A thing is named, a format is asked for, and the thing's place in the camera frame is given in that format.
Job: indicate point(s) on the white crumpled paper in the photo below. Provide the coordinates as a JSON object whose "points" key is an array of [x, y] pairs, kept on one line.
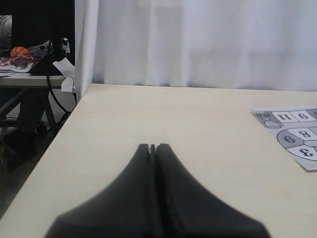
{"points": [[67, 69]]}

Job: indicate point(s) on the white curtain backdrop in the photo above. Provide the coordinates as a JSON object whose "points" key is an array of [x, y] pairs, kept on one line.
{"points": [[243, 44]]}

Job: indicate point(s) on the grey side table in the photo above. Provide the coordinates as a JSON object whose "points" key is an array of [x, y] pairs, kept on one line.
{"points": [[24, 82]]}

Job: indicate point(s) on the red blue toy hoop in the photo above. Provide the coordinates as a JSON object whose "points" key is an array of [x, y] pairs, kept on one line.
{"points": [[19, 63]]}

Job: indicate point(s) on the printed number board game sheet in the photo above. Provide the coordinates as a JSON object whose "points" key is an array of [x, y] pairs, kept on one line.
{"points": [[295, 129]]}

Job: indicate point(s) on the small orange basketball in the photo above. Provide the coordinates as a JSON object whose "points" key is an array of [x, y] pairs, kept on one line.
{"points": [[20, 51]]}

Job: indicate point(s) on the black monitor stand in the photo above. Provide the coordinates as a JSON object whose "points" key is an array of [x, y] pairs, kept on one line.
{"points": [[45, 65]]}

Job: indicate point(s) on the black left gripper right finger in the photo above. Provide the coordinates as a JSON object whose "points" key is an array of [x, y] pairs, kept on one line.
{"points": [[189, 210]]}

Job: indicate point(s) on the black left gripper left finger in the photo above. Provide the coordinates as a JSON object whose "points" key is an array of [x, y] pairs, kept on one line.
{"points": [[121, 210]]}

